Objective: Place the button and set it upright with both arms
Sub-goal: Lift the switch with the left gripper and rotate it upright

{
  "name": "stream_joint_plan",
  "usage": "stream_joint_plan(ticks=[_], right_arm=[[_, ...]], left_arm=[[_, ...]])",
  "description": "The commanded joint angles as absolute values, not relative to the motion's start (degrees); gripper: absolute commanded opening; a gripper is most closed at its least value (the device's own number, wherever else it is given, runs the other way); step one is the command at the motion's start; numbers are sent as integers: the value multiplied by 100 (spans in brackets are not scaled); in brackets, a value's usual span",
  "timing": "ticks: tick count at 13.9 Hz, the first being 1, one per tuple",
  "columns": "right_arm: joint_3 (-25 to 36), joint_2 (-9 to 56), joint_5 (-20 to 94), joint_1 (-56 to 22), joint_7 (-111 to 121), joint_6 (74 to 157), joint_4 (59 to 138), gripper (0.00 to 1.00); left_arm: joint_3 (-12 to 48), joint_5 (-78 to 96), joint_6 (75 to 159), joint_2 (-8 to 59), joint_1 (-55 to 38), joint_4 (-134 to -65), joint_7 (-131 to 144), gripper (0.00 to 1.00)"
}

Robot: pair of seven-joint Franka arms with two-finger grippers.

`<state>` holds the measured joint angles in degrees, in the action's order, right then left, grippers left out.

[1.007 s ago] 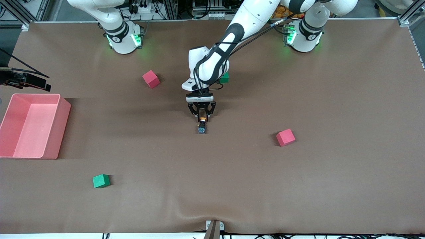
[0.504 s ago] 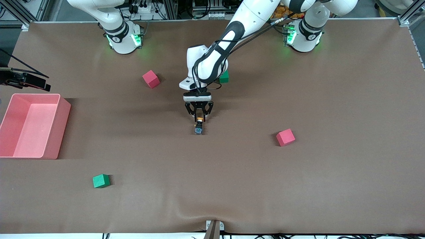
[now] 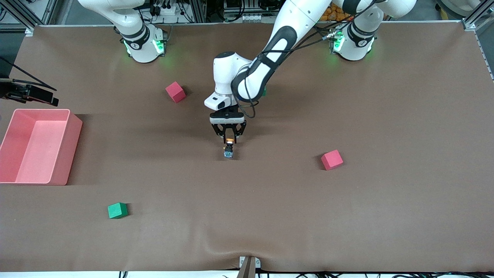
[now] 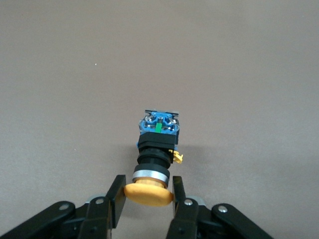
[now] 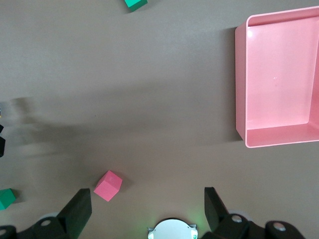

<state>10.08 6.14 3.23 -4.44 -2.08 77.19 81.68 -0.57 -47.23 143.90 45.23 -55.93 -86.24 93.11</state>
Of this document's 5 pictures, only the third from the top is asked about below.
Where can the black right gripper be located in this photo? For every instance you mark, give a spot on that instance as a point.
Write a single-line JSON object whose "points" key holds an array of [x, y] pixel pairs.
{"points": [[5, 89]]}

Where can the white rounded machine housing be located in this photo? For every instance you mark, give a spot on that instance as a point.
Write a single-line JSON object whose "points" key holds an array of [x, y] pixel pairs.
{"points": [[459, 3]]}

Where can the white power strip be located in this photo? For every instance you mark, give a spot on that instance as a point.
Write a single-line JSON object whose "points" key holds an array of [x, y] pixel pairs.
{"points": [[168, 11]]}

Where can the grey metal mount bracket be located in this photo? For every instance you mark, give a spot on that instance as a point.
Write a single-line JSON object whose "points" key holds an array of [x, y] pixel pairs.
{"points": [[250, 270]]}

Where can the brown table cloth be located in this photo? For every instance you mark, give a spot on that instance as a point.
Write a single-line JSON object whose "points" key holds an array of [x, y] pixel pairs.
{"points": [[247, 200]]}

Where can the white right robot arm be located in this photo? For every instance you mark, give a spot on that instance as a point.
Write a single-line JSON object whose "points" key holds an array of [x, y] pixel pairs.
{"points": [[142, 50]]}

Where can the pink plastic bin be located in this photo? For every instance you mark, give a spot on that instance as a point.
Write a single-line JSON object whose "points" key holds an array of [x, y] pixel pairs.
{"points": [[38, 154]]}

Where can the pink foam cube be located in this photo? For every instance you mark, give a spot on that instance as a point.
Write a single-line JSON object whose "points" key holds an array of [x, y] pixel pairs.
{"points": [[175, 92], [332, 160]]}

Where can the pile of orange items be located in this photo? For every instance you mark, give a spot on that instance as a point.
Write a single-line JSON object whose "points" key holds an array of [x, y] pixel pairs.
{"points": [[339, 16]]}

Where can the aluminium frame diagonal profile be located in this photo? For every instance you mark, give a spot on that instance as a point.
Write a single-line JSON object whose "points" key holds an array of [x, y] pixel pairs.
{"points": [[19, 15]]}

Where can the aluminium table edge rail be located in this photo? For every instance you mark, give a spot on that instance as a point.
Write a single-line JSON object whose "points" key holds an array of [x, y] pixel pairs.
{"points": [[480, 42]]}

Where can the orange-capped black push button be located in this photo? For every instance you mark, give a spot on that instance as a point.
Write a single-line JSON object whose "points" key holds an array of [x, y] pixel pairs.
{"points": [[229, 152]]}

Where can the aluminium frame post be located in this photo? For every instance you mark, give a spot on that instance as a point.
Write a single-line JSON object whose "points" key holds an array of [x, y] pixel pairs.
{"points": [[199, 11]]}

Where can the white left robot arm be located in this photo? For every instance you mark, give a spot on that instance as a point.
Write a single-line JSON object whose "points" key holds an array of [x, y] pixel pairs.
{"points": [[251, 77]]}

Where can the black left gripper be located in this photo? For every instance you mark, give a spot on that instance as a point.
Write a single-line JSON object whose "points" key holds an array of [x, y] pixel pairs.
{"points": [[227, 127]]}

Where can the aluminium frame corner profile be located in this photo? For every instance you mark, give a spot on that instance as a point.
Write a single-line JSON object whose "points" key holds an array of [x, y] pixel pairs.
{"points": [[476, 17]]}

